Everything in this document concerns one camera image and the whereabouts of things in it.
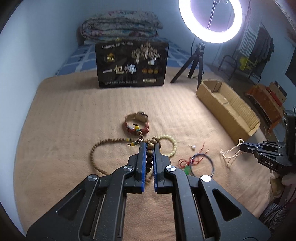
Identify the long brown bead necklace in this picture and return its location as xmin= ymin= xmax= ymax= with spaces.
xmin=89 ymin=124 xmax=154 ymax=183

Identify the gold watch red band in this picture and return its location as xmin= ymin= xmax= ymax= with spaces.
xmin=123 ymin=111 xmax=149 ymax=135

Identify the white ring light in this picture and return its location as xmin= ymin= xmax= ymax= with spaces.
xmin=179 ymin=0 xmax=243 ymax=44

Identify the brown cardboard box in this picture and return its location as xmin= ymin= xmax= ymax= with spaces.
xmin=196 ymin=79 xmax=261 ymax=142

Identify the gloved right hand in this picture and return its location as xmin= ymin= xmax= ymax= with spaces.
xmin=268 ymin=171 xmax=295 ymax=200

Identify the pale jade bead bracelet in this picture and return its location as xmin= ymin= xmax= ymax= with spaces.
xmin=158 ymin=134 xmax=178 ymax=159

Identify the folded floral quilt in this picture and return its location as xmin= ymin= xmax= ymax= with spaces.
xmin=80 ymin=10 xmax=164 ymax=42

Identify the black tripod stand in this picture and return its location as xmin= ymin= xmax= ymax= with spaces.
xmin=170 ymin=42 xmax=205 ymax=87

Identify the white pearl necklace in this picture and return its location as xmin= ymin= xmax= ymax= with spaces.
xmin=219 ymin=138 xmax=245 ymax=168

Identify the thin blue bangle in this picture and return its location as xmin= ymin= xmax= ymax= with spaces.
xmin=189 ymin=153 xmax=215 ymax=178

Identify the orange wooden stool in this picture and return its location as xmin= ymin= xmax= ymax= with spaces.
xmin=245 ymin=83 xmax=283 ymax=133

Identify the red cord green pendant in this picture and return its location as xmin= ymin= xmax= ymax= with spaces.
xmin=178 ymin=143 xmax=209 ymax=175

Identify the black plum snack bag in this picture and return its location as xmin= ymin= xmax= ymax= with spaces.
xmin=95 ymin=40 xmax=169 ymax=88

